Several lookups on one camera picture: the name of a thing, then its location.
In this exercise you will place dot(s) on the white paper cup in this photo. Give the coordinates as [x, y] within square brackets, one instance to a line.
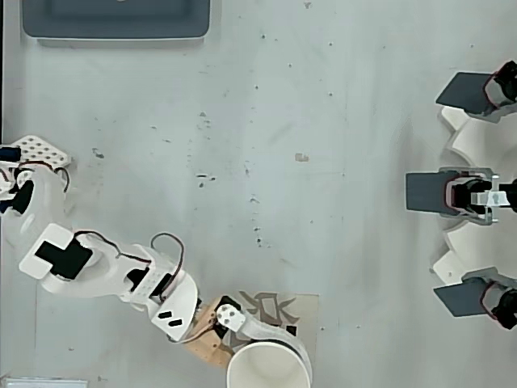
[266, 368]

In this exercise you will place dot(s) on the printed paper mat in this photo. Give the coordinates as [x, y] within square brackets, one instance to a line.
[307, 319]

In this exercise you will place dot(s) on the grey rectangular flap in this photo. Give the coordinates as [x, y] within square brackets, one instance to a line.
[460, 299]
[426, 192]
[462, 93]

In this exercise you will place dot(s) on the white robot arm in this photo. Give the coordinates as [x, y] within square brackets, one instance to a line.
[101, 279]

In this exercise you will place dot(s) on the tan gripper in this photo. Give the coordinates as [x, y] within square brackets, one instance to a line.
[229, 316]

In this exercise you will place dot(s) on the grey rectangular tray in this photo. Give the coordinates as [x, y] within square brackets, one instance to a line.
[117, 18]

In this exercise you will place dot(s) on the black red peristaltic pump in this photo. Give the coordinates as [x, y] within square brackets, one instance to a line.
[503, 301]
[472, 198]
[504, 87]

